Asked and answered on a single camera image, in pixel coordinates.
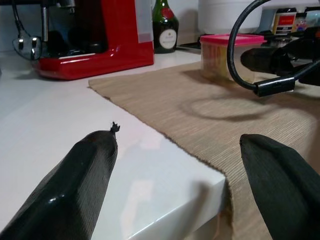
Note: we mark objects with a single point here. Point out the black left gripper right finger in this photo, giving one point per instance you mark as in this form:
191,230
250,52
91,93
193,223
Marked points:
282,187

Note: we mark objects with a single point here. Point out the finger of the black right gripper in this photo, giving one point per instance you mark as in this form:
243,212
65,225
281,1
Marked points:
262,60

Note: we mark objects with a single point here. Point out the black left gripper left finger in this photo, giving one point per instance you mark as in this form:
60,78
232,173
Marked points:
62,195

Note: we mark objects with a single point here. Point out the clear container with pink lid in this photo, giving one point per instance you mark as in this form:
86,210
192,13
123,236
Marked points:
215,57

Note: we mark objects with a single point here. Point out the small colourful label jar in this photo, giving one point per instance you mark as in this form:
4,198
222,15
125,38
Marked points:
300,22

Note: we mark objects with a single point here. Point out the yellow red label jar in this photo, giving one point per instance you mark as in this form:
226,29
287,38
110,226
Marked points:
283,22

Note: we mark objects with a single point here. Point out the white round pot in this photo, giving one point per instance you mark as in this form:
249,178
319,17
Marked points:
225,15

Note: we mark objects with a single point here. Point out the beige ribbed table runner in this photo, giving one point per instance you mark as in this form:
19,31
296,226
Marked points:
187,112

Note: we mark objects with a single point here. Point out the dark green glass bottle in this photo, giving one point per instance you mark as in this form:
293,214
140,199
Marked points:
165,25

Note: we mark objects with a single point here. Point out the red coffee machine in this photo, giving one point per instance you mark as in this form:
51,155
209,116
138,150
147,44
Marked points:
125,37

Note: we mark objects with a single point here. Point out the grey power plug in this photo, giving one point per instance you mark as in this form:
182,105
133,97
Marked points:
27,47

